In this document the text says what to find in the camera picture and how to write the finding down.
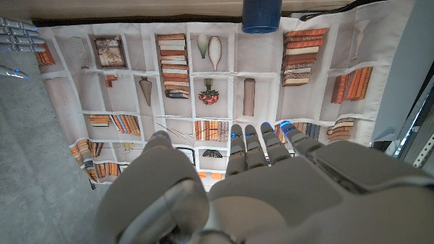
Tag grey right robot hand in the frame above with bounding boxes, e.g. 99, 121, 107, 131
0, 17, 47, 79

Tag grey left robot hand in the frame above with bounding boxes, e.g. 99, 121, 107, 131
94, 120, 434, 244

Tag dark blue cup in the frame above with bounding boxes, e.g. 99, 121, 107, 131
241, 0, 283, 35

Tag printed bookshelf backdrop cloth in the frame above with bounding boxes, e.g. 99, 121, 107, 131
33, 0, 416, 190

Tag white perforated metal strip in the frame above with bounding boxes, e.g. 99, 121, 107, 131
412, 134, 434, 169

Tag black cable behind table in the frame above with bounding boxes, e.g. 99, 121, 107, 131
300, 0, 370, 22

